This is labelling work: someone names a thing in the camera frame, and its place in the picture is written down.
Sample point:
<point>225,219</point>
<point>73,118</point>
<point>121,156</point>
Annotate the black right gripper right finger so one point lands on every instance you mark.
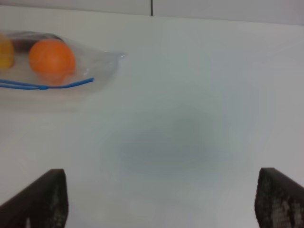
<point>279,200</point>

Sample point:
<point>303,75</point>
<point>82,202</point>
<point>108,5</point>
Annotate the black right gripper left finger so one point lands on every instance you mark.
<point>42,204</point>

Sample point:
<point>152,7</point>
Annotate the clear plastic zip bag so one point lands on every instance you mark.
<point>22,90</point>

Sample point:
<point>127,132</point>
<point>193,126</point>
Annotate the orange fruit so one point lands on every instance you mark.
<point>52,60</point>

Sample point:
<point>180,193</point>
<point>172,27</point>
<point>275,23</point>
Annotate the yellow fruit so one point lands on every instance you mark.
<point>6,52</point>

